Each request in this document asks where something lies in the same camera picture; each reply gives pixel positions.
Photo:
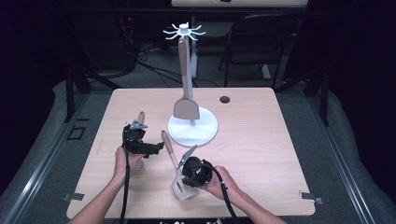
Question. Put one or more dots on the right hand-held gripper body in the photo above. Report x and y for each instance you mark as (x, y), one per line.
(196, 174)

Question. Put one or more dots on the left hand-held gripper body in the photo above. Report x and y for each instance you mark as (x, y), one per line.
(135, 140)

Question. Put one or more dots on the white utensil rack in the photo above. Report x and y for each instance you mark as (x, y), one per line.
(199, 130)

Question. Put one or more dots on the solid beige spatula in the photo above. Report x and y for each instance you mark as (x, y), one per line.
(186, 109)

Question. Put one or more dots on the person's left hand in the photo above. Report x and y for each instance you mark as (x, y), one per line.
(123, 165)

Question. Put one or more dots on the person's right hand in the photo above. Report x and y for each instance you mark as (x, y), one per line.
(222, 183)

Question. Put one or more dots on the black metal stand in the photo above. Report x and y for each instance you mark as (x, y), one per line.
(323, 93)
(70, 93)

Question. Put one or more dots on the white bar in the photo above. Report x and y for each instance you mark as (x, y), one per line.
(265, 72)

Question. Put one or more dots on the black chair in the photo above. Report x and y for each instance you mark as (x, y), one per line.
(249, 59)

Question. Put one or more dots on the light wooden background table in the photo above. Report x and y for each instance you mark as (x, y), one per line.
(249, 3)

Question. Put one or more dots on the grey table bracket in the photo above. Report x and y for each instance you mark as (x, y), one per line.
(74, 196)
(309, 196)

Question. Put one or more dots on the aluminium floor rail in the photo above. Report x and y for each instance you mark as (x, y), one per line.
(46, 158)
(342, 158)

